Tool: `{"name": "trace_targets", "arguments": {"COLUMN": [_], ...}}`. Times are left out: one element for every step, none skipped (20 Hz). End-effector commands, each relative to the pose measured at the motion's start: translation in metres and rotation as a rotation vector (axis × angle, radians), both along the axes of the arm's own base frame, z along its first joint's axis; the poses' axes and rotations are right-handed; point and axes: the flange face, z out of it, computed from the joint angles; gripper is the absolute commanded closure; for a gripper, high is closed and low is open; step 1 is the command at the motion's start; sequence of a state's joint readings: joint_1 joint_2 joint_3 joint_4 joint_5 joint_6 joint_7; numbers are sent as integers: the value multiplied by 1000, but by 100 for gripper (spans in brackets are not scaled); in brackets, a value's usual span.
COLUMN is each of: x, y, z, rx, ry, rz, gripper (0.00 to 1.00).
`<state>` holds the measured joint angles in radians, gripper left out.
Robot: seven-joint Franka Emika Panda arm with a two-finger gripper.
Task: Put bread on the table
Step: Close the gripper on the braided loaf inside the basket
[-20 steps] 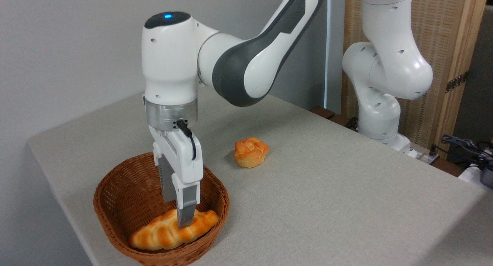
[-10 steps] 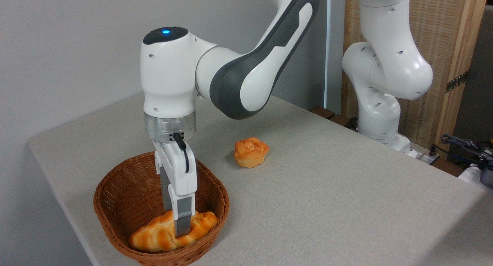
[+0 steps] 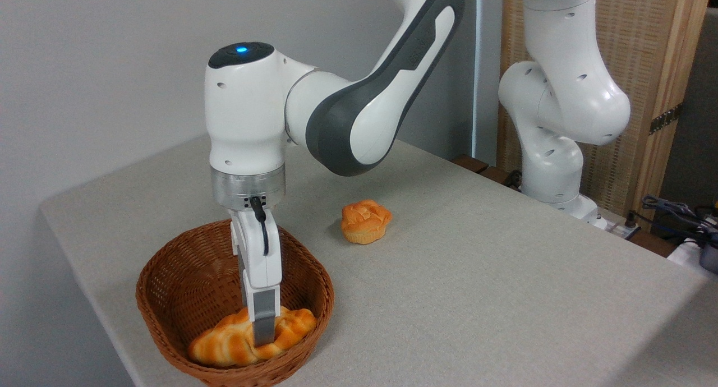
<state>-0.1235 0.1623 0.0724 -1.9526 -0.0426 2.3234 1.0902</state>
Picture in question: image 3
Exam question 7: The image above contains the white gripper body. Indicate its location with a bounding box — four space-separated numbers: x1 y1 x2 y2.
229 209 282 291

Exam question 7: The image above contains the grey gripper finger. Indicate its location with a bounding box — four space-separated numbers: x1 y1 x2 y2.
237 252 254 312
251 286 280 347

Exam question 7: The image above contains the long braided bread loaf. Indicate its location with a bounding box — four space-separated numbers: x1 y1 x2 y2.
188 306 317 368

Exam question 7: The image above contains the small round muffin bread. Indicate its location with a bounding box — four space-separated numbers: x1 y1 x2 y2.
340 200 393 245

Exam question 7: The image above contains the brown woven wicker basket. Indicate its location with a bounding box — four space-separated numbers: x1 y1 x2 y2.
136 218 335 387

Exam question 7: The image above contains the blue-grey device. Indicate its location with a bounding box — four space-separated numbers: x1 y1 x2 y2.
698 234 718 275

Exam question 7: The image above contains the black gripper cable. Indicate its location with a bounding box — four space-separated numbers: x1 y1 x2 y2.
249 195 270 257

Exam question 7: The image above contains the white vertical wall trim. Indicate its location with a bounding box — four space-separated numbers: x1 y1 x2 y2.
473 0 504 166

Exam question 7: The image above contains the black cable bundle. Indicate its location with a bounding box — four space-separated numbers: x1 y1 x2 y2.
642 195 718 245

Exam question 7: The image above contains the black metal hinge strap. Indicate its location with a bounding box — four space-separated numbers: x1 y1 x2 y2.
649 103 684 135

